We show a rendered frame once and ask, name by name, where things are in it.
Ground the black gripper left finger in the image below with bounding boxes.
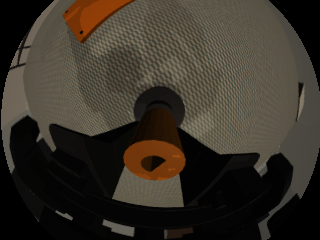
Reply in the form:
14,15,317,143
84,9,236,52
48,120,140,199

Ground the orange knob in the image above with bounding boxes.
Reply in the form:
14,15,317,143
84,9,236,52
123,108,187,180

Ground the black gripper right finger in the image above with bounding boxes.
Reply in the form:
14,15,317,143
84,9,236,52
177,127,260,207

